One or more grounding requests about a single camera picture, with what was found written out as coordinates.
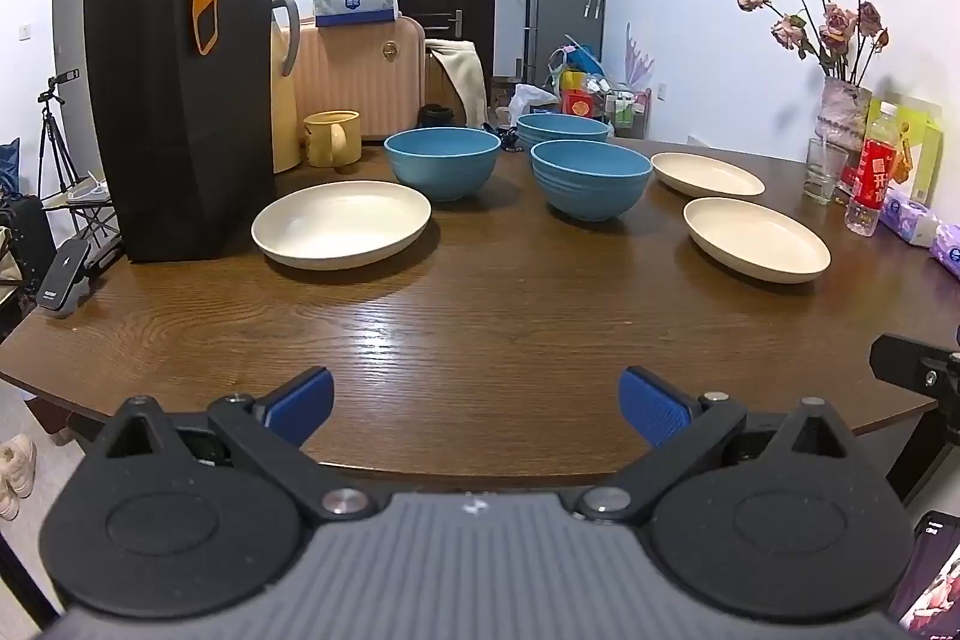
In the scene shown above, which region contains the cream plate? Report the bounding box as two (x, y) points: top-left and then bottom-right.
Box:
(251, 181), (433, 271)
(683, 197), (832, 284)
(651, 152), (766, 198)

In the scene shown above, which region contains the blue bowl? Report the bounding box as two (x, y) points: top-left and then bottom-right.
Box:
(516, 112), (610, 148)
(529, 140), (652, 223)
(384, 127), (501, 203)

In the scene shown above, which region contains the purple tissue pack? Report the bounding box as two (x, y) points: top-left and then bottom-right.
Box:
(880, 190), (939, 248)

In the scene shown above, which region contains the red label water bottle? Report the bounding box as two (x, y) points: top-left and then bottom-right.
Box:
(844, 103), (900, 237)

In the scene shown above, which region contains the clear drinking glass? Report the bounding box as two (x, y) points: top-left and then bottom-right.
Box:
(804, 136), (848, 205)

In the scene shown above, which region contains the green snack box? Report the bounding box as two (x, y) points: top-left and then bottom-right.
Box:
(866, 99), (944, 206)

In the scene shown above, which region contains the black phone stand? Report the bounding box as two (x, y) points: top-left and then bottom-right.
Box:
(36, 234), (124, 317)

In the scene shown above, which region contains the pink flower vase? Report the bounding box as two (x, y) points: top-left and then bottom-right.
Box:
(814, 78), (872, 154)

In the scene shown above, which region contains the yellow mug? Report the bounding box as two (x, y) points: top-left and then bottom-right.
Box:
(302, 110), (363, 169)

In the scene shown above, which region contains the red gift box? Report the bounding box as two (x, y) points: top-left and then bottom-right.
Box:
(562, 89), (594, 119)

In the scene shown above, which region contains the black cylinder cup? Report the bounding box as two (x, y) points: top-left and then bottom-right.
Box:
(416, 104), (455, 128)

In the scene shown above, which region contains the white plastic bag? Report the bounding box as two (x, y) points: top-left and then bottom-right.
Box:
(508, 83), (558, 125)

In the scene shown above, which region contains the pink suitcase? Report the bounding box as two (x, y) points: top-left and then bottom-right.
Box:
(291, 16), (427, 142)

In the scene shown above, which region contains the black paper shopping bag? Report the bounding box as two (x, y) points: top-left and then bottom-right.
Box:
(82, 0), (275, 263)

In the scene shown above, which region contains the wooden chair with cloth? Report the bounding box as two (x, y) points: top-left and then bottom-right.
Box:
(425, 39), (488, 128)

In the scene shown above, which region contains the yellow kettle grey handle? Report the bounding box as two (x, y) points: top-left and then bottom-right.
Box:
(270, 0), (301, 174)

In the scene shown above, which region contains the wire storage rack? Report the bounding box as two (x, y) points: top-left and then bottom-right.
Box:
(602, 85), (652, 140)

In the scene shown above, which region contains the camera tripod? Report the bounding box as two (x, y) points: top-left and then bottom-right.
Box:
(37, 68), (109, 242)

